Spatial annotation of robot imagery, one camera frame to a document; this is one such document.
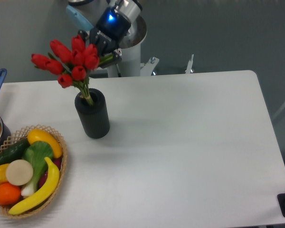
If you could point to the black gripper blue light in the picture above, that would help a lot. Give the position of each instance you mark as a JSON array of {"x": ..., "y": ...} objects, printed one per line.
[{"x": 106, "y": 35}]

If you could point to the red tulip bouquet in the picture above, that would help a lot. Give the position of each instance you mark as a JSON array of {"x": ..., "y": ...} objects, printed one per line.
[{"x": 72, "y": 66}]

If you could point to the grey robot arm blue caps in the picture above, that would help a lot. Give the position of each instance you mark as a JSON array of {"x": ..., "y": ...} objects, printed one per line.
[{"x": 84, "y": 15}]

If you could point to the dark grey ribbed vase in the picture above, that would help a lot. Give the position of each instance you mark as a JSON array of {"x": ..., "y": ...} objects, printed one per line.
[{"x": 94, "y": 118}]

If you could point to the yellow squash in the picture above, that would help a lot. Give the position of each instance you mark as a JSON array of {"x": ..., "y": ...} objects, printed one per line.
[{"x": 41, "y": 135}]

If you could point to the woven wicker basket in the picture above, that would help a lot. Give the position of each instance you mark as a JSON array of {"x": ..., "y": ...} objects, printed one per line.
[{"x": 18, "y": 136}]

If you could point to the purple eggplant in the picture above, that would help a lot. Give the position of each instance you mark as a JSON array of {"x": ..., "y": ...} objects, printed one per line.
[{"x": 44, "y": 177}]

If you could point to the green bok choy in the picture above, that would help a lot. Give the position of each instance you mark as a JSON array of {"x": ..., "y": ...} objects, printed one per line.
[{"x": 35, "y": 154}]

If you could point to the dark green cucumber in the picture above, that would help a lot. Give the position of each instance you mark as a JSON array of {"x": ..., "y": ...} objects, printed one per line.
[{"x": 14, "y": 152}]

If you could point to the beige round slice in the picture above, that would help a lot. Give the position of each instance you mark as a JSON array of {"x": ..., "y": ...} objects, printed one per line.
[{"x": 19, "y": 172}]

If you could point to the yellow banana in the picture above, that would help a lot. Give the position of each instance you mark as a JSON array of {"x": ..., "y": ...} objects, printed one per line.
[{"x": 40, "y": 195}]

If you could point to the orange fruit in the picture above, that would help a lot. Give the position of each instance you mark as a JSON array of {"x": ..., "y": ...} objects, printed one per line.
[{"x": 9, "y": 194}]

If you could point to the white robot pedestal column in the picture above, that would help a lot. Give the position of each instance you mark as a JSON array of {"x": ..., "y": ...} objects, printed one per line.
[{"x": 130, "y": 64}]

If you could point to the white metal mounting bracket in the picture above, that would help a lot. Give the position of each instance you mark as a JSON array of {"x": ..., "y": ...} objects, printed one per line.
[{"x": 149, "y": 69}]

